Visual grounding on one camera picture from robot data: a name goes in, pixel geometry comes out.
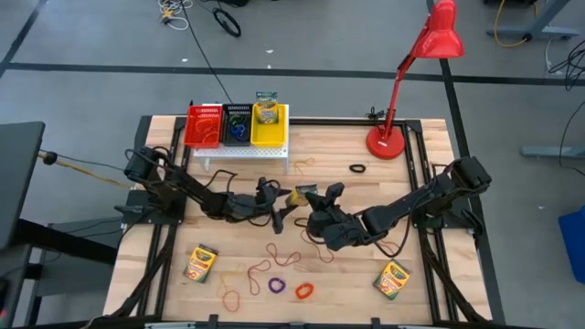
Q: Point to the black coil wristband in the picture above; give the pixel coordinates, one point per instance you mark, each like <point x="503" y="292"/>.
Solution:
<point x="351" y="168"/>

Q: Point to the white perforated metal shelf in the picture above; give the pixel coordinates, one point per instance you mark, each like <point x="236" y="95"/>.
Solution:
<point x="237" y="153"/>

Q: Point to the yellow plastic basket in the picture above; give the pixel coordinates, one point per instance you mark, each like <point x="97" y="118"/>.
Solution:
<point x="269" y="137"/>

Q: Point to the black plastic basket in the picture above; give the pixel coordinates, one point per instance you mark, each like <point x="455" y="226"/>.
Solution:
<point x="247" y="114"/>

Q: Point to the black desk frame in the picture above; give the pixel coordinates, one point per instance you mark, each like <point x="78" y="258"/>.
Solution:
<point x="55" y="237"/>

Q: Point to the grey metal desk leg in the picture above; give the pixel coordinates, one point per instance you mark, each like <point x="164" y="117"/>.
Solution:
<point x="535" y="33"/>

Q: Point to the yellow green crayon box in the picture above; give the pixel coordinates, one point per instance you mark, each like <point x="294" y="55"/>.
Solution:
<point x="200" y="264"/>
<point x="266" y="112"/>
<point x="299" y="197"/>
<point x="391" y="279"/>

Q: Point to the blue plastic bin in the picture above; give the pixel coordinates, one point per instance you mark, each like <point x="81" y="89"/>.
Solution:
<point x="573" y="247"/>

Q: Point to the orange coil wristband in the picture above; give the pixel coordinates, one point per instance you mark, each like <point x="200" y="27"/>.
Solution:
<point x="297" y="291"/>

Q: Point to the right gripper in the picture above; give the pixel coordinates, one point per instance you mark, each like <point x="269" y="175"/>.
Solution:
<point x="336" y="226"/>

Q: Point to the dark grey desk top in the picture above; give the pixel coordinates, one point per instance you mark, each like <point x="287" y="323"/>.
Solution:
<point x="18" y="183"/>

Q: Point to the red rubber band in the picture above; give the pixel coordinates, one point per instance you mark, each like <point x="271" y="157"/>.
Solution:
<point x="397" y="250"/>
<point x="249" y="279"/>
<point x="283" y="265"/>

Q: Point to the yellow rubber band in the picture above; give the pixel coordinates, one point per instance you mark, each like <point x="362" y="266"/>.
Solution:
<point x="219" y="285"/>
<point x="295" y="170"/>

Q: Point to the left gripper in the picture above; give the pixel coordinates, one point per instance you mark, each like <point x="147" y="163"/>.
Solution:
<point x="247" y="208"/>

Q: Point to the purple coil wristband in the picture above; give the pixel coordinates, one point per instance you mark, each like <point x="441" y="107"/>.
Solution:
<point x="270" y="285"/>

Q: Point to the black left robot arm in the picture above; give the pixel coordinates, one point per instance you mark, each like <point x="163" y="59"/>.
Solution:
<point x="183" y="189"/>

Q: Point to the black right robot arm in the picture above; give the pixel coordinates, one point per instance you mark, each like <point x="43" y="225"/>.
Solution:
<point x="411" y="205"/>

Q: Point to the red plastic basket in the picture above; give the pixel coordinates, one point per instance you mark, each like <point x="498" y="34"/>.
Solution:
<point x="192" y="132"/>

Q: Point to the grey metal desk foot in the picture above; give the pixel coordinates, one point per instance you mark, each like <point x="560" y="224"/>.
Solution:
<point x="548" y="152"/>

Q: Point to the blue coil wristband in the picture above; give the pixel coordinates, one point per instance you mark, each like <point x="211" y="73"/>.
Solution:
<point x="234" y="132"/>

